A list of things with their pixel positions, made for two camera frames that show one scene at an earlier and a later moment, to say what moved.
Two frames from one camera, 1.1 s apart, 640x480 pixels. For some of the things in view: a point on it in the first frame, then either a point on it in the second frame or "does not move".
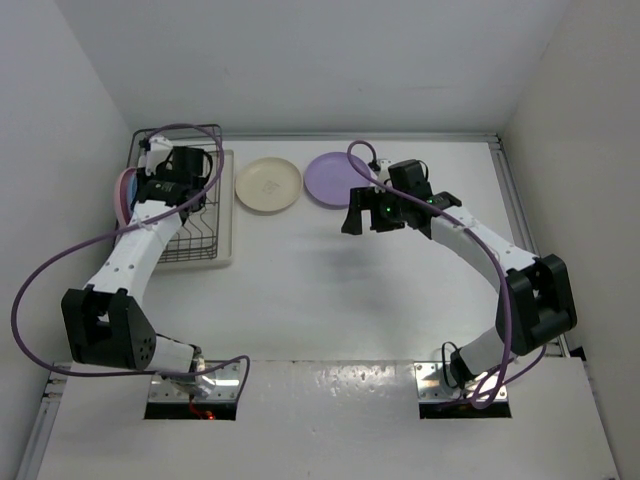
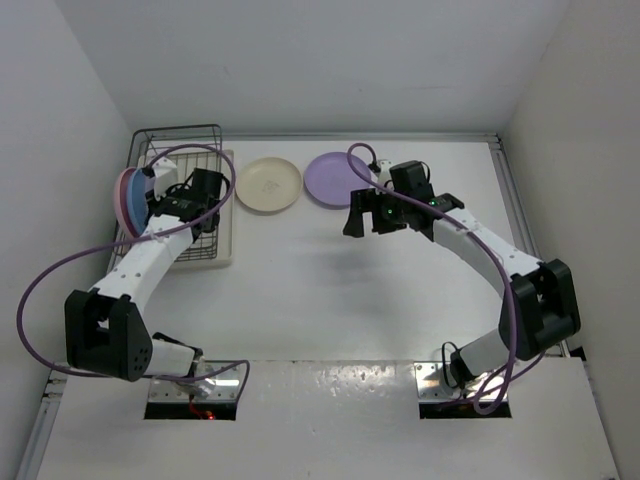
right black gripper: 366,199 does not move
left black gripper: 143,176 -> 151,201
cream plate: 268,184 does not move
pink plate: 121,197 does not move
